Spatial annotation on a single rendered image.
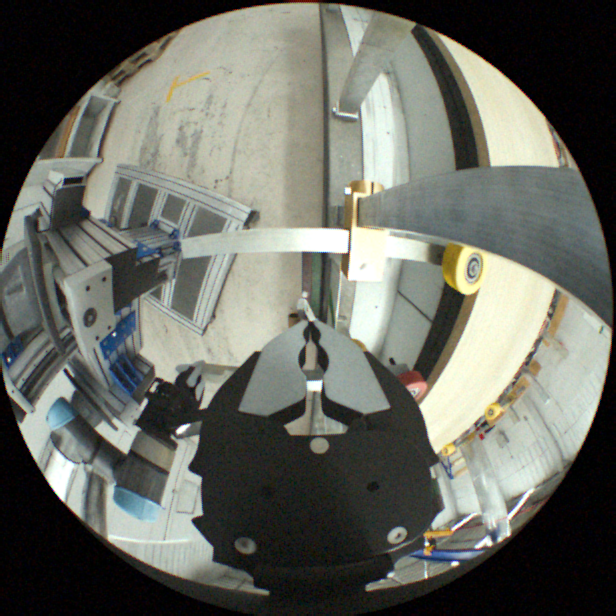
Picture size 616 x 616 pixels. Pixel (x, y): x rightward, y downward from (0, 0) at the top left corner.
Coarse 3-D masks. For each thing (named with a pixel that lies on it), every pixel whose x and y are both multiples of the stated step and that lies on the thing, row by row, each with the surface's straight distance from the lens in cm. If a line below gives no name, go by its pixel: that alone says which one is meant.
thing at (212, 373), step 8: (208, 368) 39; (216, 368) 39; (224, 368) 38; (232, 368) 37; (392, 368) 39; (400, 368) 40; (408, 368) 41; (208, 376) 39; (216, 376) 38; (312, 376) 34; (320, 376) 34; (312, 384) 34; (320, 384) 34
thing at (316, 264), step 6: (318, 252) 38; (318, 258) 38; (312, 264) 38; (318, 264) 38; (312, 270) 39; (318, 270) 39; (312, 276) 39; (318, 276) 39; (312, 282) 39; (318, 282) 39; (312, 288) 40; (318, 288) 40; (312, 294) 40; (318, 294) 40; (312, 300) 41; (318, 300) 41; (312, 306) 42; (318, 306) 42
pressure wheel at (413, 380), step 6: (390, 360) 43; (408, 372) 36; (414, 372) 37; (402, 378) 35; (408, 378) 35; (414, 378) 36; (420, 378) 37; (408, 384) 35; (414, 384) 35; (420, 384) 36; (414, 390) 38; (420, 390) 38; (414, 396) 40; (420, 396) 41
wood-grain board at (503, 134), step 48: (480, 96) 48; (480, 144) 39; (528, 144) 64; (480, 288) 33; (528, 288) 57; (480, 336) 41; (528, 336) 83; (432, 384) 42; (480, 384) 66; (432, 432) 80
